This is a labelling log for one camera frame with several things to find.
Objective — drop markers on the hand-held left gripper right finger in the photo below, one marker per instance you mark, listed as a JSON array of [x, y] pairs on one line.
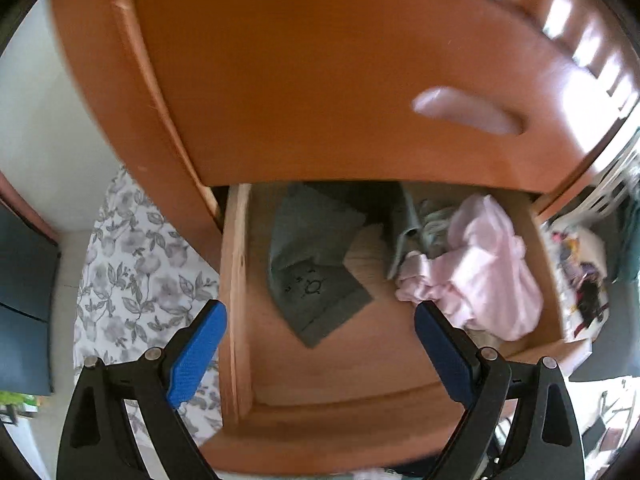
[[445, 355]]

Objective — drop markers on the teal jacket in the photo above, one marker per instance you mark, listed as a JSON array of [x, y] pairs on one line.
[[631, 240]]

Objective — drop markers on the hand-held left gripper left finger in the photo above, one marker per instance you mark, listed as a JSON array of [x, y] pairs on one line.
[[195, 355]]

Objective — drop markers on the grey cloth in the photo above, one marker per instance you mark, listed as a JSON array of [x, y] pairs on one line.
[[310, 270]]

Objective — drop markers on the pile of small toys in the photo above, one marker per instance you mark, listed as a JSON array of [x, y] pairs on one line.
[[570, 255]]

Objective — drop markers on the wooden drawer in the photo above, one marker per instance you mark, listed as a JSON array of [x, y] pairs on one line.
[[300, 85], [325, 370]]

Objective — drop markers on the dark blue panel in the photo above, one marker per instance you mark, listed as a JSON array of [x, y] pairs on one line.
[[25, 310]]

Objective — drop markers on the grey green garment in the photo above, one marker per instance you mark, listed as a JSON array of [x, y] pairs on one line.
[[405, 220]]

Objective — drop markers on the black fuzzy toy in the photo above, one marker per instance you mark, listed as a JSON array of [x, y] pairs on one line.
[[592, 300]]

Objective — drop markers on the green printed box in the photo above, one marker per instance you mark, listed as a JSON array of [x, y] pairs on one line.
[[17, 405]]

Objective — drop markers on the pink garment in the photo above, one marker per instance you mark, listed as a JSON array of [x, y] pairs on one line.
[[490, 270]]

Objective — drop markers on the closed wooden drawer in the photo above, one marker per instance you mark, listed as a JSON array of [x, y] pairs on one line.
[[300, 85]]

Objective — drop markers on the wooden nightstand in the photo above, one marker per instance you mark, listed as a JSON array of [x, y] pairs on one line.
[[90, 60]]

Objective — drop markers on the white laundry basket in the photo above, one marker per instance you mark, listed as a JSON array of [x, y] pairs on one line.
[[615, 190]]

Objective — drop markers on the grey floral blanket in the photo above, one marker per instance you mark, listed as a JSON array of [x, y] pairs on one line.
[[130, 270]]

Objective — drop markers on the brown wooden frame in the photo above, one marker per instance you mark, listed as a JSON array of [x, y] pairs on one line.
[[30, 215]]

